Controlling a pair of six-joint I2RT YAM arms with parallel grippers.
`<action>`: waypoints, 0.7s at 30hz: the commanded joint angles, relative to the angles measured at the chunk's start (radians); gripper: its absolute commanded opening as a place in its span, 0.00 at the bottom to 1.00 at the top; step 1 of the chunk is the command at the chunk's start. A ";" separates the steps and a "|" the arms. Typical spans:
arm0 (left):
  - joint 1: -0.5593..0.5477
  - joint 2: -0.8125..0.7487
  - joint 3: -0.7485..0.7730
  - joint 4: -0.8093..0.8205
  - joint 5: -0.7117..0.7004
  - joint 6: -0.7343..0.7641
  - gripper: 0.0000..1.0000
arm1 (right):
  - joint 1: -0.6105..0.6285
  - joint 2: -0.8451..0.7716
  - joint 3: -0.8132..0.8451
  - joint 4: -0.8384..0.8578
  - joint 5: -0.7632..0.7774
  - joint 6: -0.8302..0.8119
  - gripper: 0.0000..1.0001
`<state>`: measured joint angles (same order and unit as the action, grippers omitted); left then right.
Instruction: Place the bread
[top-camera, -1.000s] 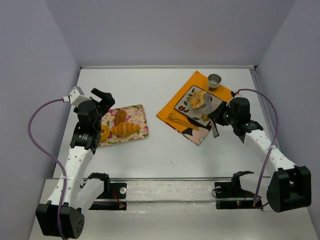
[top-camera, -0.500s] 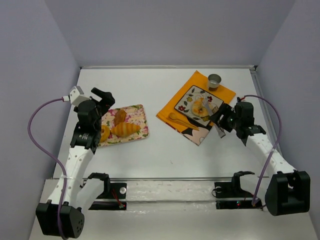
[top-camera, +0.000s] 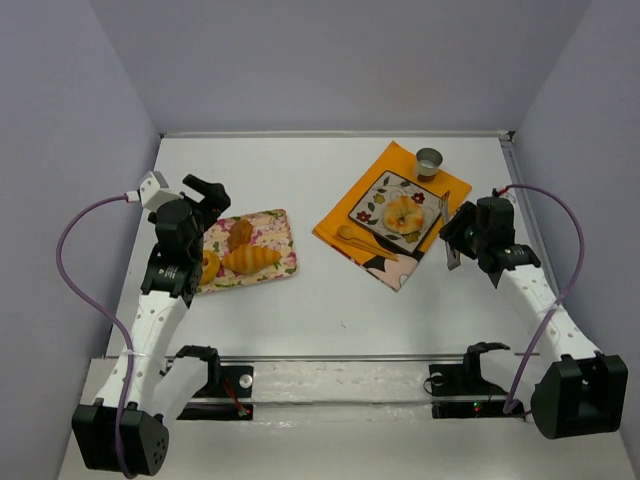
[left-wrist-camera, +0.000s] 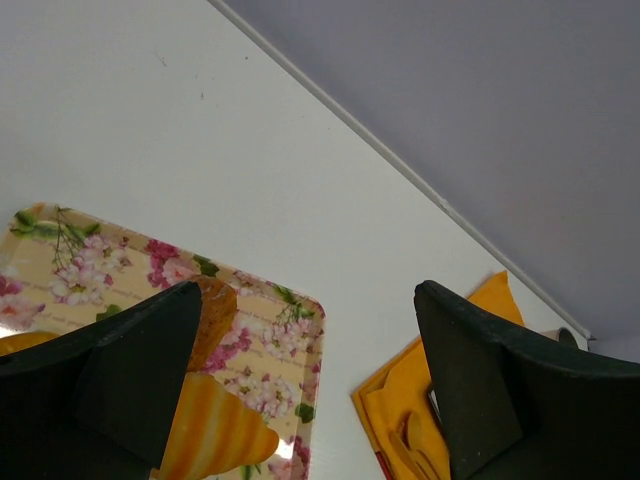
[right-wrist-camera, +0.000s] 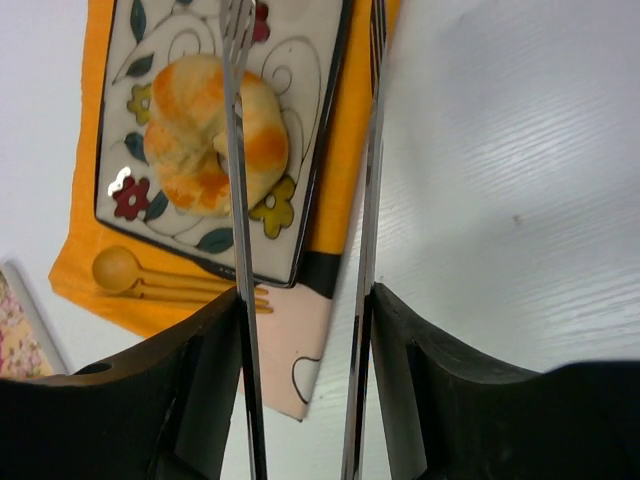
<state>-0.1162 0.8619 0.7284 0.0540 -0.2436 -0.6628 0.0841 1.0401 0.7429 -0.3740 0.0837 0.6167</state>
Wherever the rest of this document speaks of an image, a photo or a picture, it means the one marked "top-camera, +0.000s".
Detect metal tongs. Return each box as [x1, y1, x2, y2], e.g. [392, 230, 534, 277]
[439, 191, 461, 271]

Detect round bagel bread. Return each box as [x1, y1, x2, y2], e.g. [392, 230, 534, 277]
[382, 196, 425, 235]

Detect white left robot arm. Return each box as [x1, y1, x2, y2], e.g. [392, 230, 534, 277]
[71, 171, 231, 479]

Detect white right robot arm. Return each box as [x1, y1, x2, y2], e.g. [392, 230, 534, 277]
[439, 194, 628, 439]

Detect small yellow donut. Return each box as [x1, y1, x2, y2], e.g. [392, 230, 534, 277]
[199, 250, 221, 286]

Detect brown small pastry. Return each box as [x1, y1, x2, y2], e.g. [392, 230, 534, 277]
[227, 219, 253, 252]

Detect floral rectangular tray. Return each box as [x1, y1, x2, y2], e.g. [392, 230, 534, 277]
[197, 209, 298, 294]

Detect golden croissant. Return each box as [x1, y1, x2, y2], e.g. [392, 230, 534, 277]
[221, 244, 281, 275]

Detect small metal cup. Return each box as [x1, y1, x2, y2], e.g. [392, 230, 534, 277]
[415, 147, 443, 182]

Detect square floral ceramic plate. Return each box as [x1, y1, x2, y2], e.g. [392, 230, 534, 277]
[348, 170, 440, 254]

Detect orange cloth napkin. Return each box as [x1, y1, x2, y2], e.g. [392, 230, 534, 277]
[313, 142, 471, 291]

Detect wooden spoon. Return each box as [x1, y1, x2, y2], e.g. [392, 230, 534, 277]
[338, 225, 379, 249]

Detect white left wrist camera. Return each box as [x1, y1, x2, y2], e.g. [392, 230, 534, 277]
[125, 171, 173, 212]

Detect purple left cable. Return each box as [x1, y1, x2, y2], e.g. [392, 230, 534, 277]
[54, 195, 139, 476]

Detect aluminium front rail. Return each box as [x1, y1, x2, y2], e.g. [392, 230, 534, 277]
[162, 352, 546, 363]

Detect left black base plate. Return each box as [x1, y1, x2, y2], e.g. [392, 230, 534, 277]
[178, 365, 254, 422]

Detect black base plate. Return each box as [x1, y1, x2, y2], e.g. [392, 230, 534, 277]
[178, 365, 254, 422]
[423, 364, 527, 419]

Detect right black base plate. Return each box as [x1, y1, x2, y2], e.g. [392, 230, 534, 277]
[423, 364, 527, 419]

